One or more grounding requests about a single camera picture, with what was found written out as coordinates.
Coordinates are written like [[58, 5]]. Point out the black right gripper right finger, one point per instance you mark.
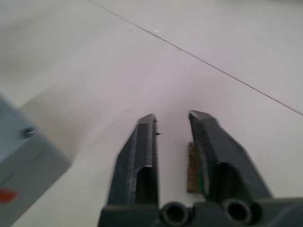
[[220, 151]]

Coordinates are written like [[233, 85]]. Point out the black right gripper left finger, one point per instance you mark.
[[132, 165]]

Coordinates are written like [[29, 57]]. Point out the grey plastic box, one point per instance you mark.
[[26, 170]]

